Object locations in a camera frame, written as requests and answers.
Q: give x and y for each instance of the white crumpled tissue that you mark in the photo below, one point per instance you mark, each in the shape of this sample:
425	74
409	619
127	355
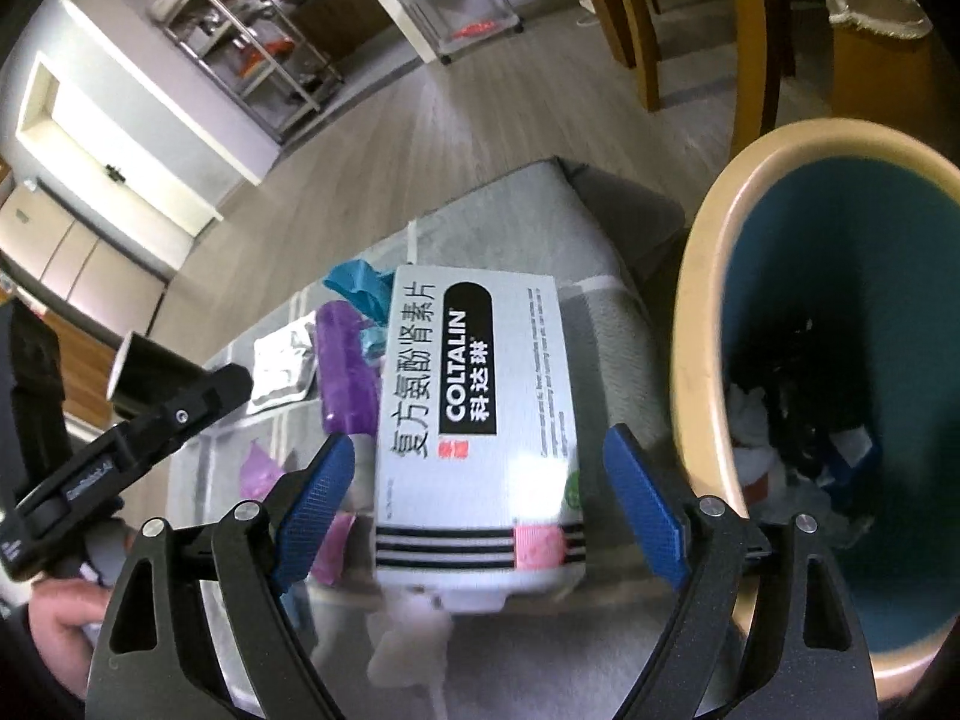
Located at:
410	635

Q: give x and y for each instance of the purple plastic wrapper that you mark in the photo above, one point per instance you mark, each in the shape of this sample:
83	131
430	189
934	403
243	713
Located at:
348	385

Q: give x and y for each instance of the white Coltalin medicine box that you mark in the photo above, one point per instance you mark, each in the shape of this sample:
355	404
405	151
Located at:
476	491

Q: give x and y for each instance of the teal and cream trash bin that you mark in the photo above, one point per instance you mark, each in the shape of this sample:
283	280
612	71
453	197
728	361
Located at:
823	268

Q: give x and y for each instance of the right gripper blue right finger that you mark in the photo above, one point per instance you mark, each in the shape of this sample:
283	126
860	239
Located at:
805	655

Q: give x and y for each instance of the white door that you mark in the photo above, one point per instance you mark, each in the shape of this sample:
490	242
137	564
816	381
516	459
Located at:
120	183

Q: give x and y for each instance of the pink plastic wrapper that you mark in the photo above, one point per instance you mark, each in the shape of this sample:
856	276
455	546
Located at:
310	530

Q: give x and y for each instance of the trash pile inside bin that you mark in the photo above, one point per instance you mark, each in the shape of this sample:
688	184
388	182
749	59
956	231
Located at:
785	470

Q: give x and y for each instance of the grey plaid plush mat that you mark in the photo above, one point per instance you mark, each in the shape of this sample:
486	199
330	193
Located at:
573	654

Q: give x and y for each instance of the black mug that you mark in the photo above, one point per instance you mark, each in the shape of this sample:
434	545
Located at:
144	374

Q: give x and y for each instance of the teal crumpled wrapper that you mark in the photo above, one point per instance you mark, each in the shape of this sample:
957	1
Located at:
366	289

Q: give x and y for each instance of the person's left hand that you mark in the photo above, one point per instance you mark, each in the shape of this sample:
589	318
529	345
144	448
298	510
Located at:
58	613

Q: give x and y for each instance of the metal storage rack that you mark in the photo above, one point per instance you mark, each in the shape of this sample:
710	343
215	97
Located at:
257	56

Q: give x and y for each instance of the beige refrigerator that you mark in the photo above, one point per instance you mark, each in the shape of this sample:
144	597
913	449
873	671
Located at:
73	263

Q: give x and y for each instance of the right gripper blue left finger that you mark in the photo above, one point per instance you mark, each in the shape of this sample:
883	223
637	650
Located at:
156	656

